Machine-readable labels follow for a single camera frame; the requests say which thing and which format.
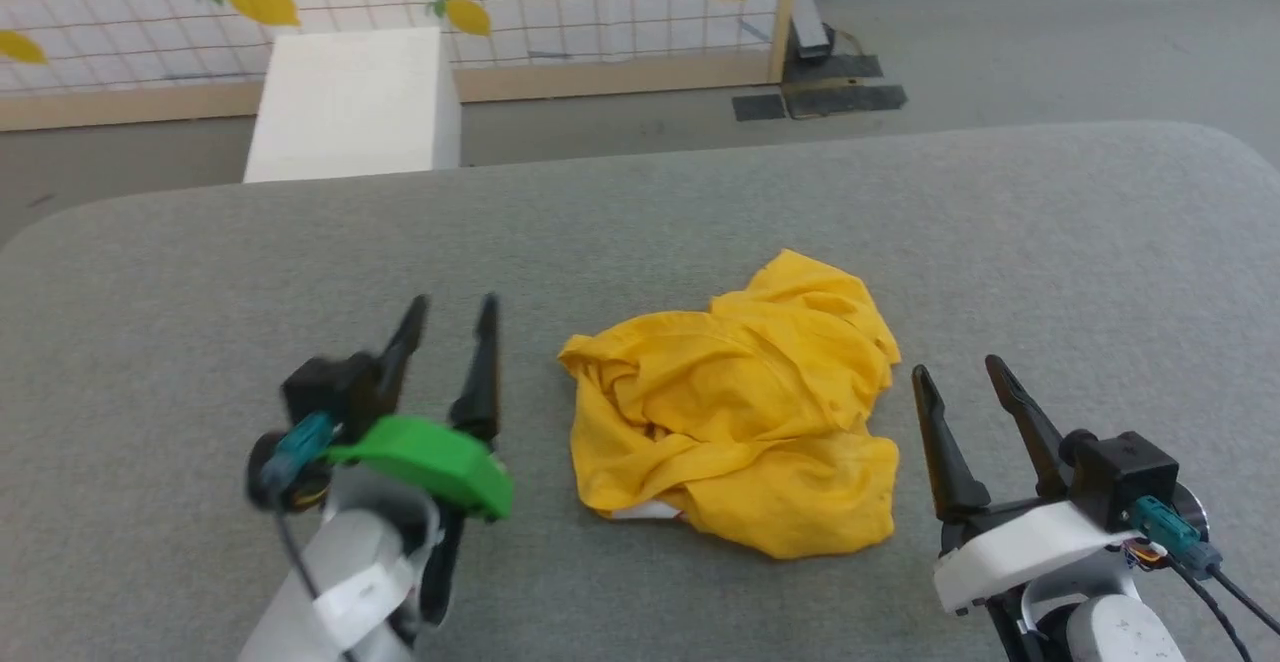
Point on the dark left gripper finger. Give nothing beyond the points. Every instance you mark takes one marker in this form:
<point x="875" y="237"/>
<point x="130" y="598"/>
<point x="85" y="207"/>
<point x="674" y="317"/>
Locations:
<point x="402" y="352"/>
<point x="480" y="382"/>

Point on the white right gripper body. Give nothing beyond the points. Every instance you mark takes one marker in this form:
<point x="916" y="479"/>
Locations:
<point x="1020" y="547"/>

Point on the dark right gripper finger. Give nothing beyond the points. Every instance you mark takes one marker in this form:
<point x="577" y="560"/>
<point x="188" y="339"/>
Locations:
<point x="1030" y="427"/>
<point x="945" y="462"/>

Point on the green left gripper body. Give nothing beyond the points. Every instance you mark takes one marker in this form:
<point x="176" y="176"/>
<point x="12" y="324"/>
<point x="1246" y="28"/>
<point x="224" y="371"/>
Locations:
<point x="430" y="457"/>

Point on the yellow T-shirt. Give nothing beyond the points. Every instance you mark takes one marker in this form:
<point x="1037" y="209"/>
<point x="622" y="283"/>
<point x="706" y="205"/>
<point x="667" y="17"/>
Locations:
<point x="740" y="412"/>

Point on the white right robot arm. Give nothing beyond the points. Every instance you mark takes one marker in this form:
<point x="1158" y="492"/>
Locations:
<point x="1110" y="627"/>

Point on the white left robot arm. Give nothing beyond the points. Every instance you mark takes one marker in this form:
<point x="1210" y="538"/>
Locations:
<point x="340" y="582"/>

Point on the white rectangular box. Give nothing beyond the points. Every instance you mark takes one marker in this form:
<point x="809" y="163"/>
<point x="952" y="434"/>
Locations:
<point x="350" y="102"/>

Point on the large black floor mat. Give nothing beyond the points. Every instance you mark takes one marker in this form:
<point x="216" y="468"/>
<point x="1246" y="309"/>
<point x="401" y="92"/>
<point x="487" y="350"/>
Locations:
<point x="845" y="101"/>

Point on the small black floor mat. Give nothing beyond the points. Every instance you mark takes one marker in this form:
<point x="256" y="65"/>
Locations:
<point x="759" y="107"/>

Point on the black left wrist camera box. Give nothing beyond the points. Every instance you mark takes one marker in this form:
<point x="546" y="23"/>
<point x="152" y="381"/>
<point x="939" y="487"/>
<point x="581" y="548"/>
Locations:
<point x="330" y="392"/>

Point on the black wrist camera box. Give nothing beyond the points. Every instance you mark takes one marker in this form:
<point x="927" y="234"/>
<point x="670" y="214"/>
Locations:
<point x="1125" y="472"/>
<point x="330" y="392"/>

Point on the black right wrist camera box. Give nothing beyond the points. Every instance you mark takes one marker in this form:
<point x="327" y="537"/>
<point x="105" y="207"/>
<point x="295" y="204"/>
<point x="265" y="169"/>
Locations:
<point x="1125" y="472"/>

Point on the grid partition with wooden frame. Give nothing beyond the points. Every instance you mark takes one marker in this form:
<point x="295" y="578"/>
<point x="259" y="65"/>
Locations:
<point x="600" y="2"/>

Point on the black stand base plate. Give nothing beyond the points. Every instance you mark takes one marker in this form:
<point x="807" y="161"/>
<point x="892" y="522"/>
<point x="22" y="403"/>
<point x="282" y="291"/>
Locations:
<point x="850" y="67"/>

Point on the grey metal stand post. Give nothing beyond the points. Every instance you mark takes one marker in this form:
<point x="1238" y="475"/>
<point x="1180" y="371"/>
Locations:
<point x="808" y="22"/>

